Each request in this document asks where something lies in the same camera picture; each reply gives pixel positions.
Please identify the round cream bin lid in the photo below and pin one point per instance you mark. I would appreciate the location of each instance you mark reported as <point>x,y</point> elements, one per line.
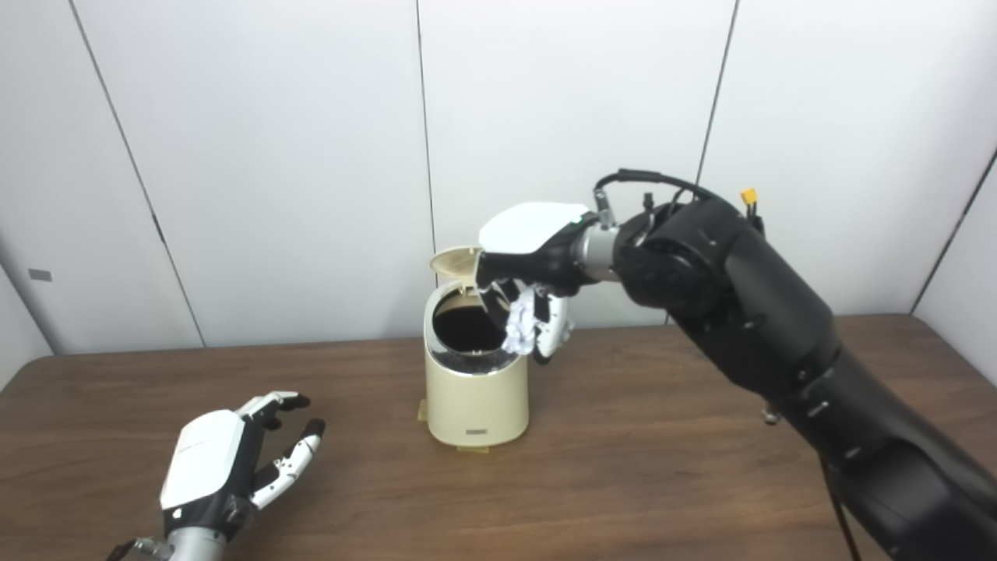
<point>456,263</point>

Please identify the cream-colored bin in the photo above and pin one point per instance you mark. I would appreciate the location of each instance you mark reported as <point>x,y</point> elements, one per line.
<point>475,405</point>

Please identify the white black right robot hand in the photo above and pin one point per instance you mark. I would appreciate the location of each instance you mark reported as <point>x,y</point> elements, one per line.
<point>533,230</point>

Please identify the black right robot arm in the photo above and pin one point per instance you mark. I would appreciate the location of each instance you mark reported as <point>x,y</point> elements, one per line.
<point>755,312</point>

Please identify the small grey wall tag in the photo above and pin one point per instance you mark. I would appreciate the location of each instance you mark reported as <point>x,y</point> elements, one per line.
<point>40,275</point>

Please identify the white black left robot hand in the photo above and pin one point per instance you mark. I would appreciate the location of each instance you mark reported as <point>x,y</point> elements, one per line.
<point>202,463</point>

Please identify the white paper ball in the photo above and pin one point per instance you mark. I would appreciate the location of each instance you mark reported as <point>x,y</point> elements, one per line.
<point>520,323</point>

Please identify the wide yellow tape piece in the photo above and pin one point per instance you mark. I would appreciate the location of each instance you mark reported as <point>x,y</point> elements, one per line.
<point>472,449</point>

